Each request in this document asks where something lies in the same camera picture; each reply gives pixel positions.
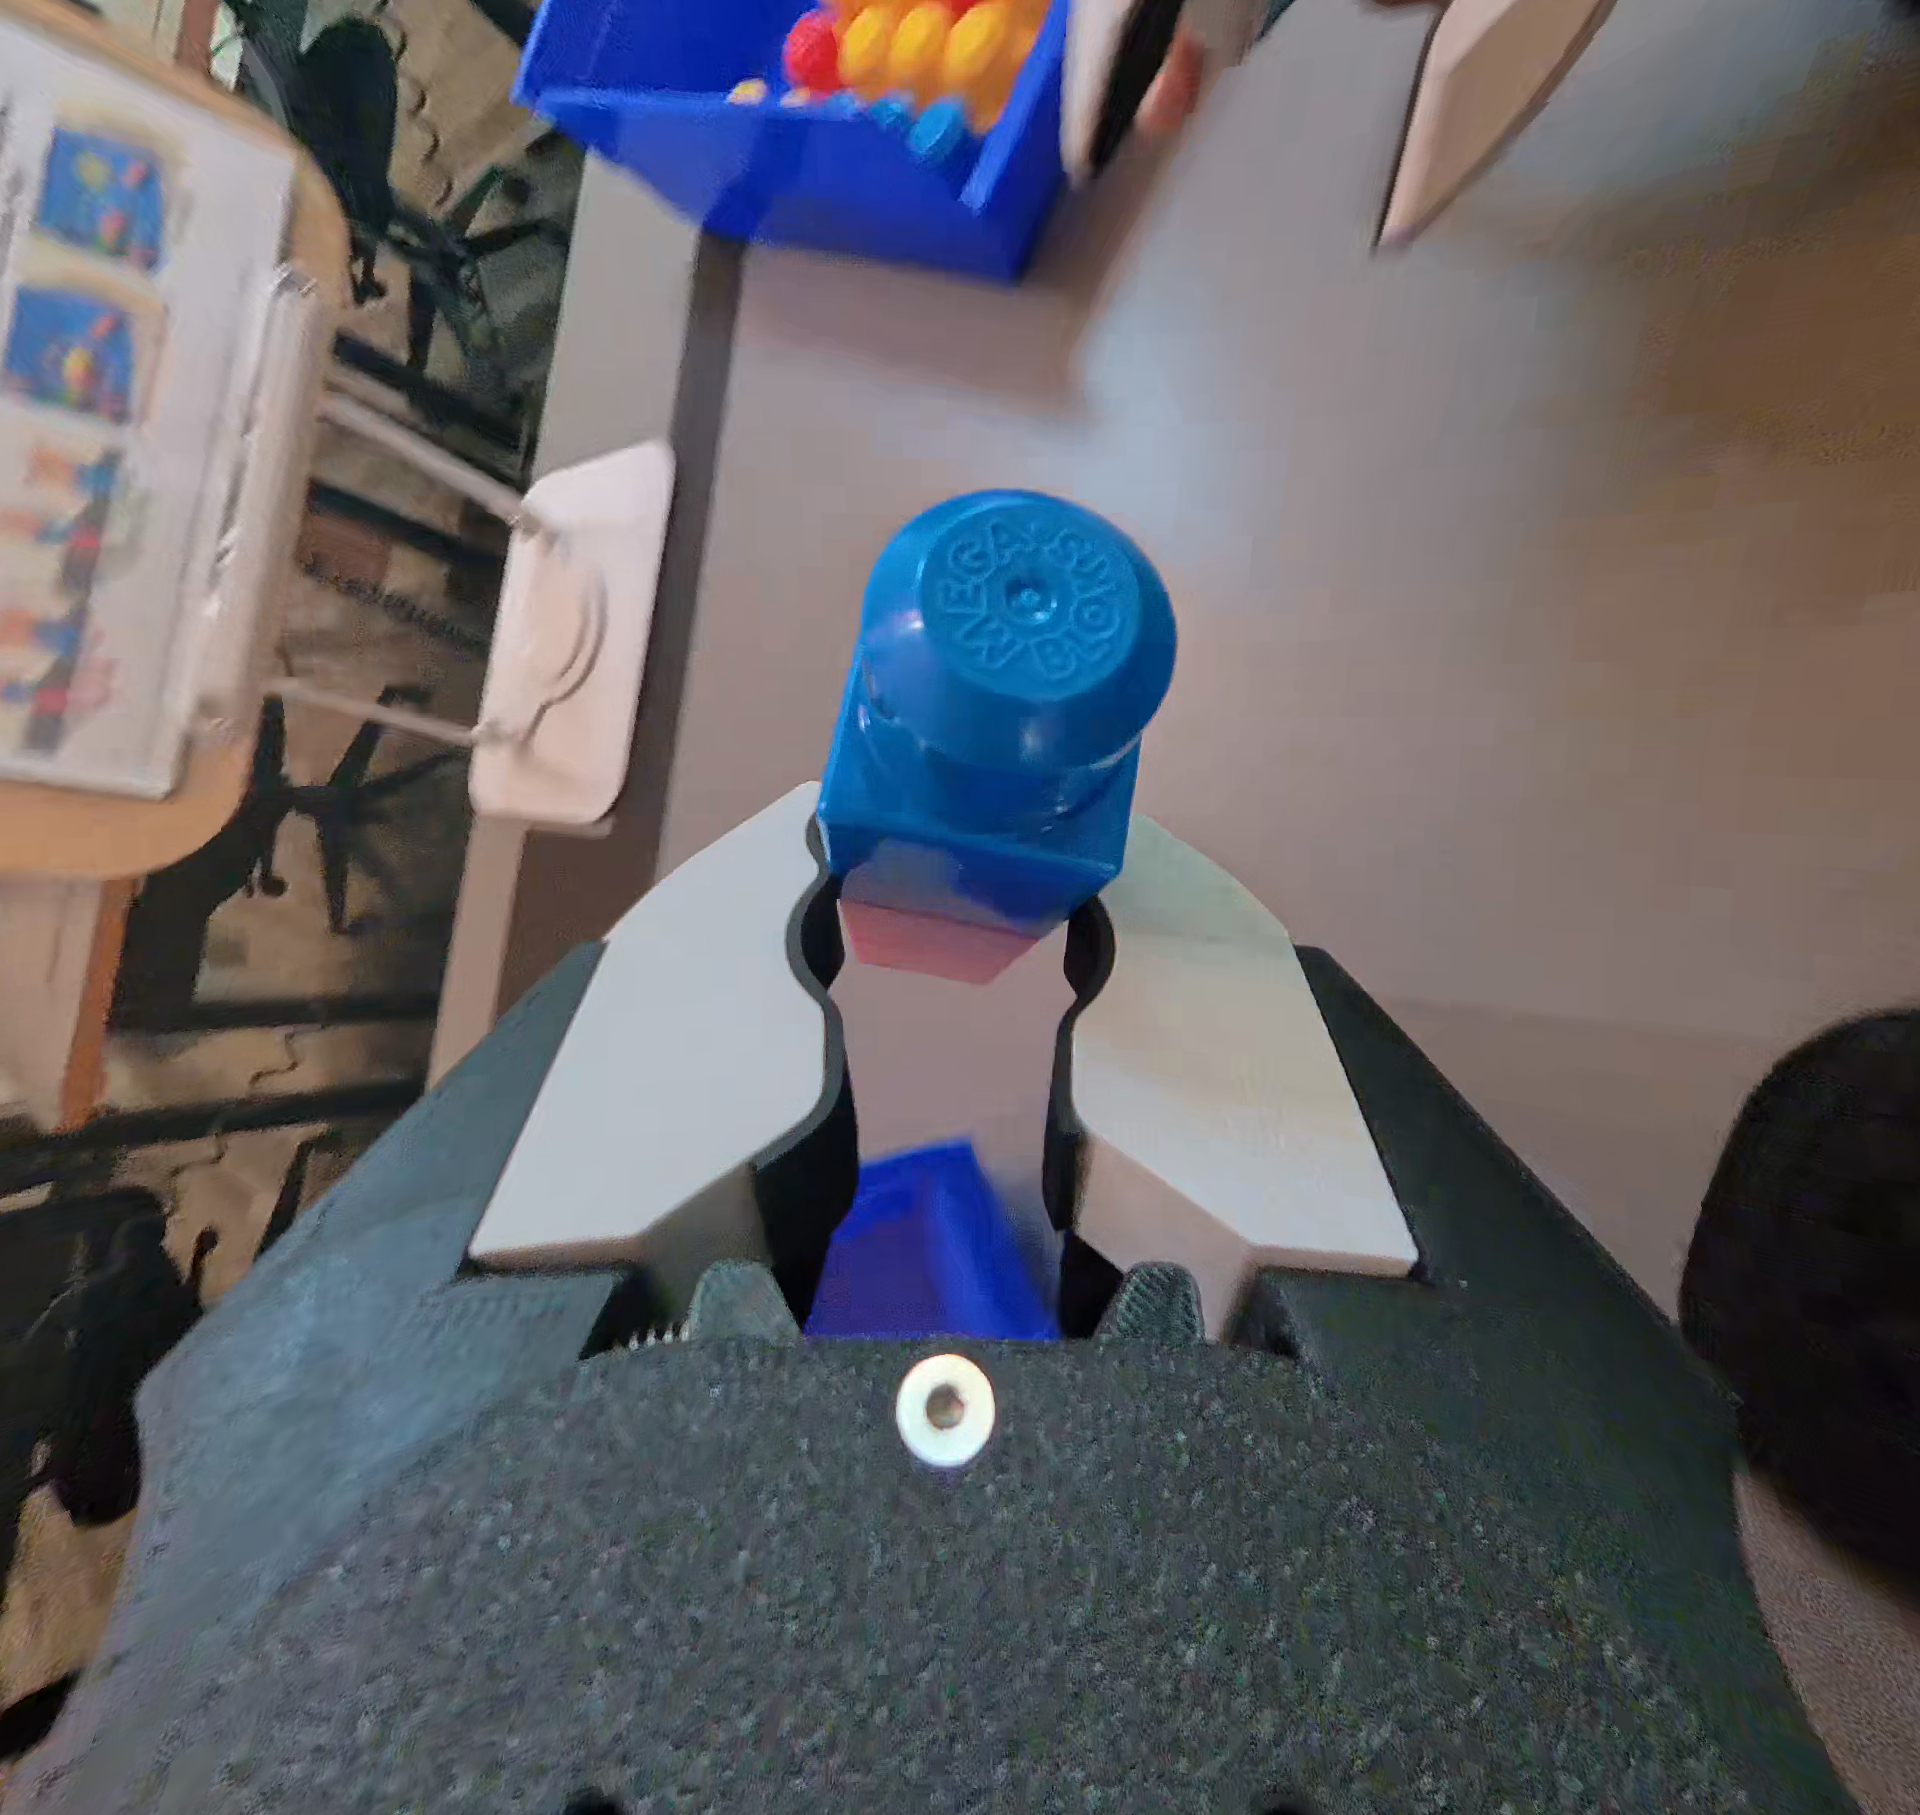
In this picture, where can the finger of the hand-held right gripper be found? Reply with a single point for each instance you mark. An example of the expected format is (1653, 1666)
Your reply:
(1103, 16)
(1531, 30)

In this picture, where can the black office chair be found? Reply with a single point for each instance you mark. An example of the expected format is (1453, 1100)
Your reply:
(359, 149)
(285, 825)

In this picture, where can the instruction sheet on wooden board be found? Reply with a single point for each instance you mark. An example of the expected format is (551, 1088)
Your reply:
(104, 421)

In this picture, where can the red mega block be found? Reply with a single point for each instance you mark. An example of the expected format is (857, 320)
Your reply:
(932, 937)

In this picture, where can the white desk stand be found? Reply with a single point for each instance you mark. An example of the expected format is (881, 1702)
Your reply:
(586, 644)

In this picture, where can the blue mega block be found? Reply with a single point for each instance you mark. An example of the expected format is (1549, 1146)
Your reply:
(976, 734)

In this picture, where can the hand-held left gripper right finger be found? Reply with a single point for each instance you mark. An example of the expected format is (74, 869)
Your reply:
(1230, 1080)

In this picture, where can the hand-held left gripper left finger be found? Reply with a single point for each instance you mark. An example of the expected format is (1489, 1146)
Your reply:
(674, 1065)

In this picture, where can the pile of building bricks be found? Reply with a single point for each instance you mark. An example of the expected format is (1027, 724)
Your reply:
(932, 1)

